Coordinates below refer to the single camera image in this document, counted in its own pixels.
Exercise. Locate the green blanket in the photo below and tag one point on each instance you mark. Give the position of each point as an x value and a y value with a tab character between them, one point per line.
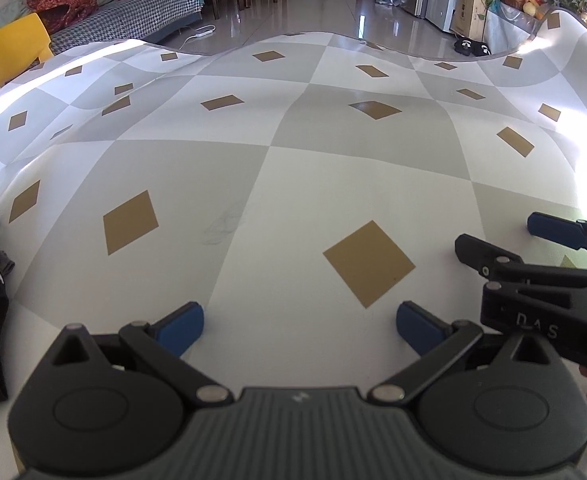
1	17

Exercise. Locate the cardboard box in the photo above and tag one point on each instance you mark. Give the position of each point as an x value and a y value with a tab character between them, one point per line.
468	15

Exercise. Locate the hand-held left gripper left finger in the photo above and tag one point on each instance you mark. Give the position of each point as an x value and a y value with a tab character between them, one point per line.
183	329

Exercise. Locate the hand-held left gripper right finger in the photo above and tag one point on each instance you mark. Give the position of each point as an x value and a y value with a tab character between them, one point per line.
418	329

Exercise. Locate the yellow plastic chair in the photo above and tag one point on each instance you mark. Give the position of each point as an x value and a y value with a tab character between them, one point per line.
11	47

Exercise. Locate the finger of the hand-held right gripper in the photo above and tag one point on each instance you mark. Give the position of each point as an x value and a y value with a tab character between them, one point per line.
483	255
556	227

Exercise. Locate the houndstooth covered sofa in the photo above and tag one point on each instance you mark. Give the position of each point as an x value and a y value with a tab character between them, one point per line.
133	12

